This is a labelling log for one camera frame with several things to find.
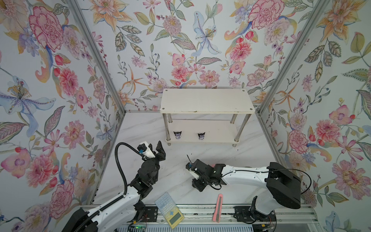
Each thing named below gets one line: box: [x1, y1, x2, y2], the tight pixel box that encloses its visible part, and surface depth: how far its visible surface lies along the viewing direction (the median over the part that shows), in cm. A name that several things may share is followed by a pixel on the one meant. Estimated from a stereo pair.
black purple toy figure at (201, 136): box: [197, 131, 206, 141], surface depth 95 cm
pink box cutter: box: [212, 193, 224, 223], surface depth 76 cm
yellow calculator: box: [154, 191, 186, 230], surface depth 76 cm
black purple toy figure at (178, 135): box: [172, 130, 183, 140], surface depth 95 cm
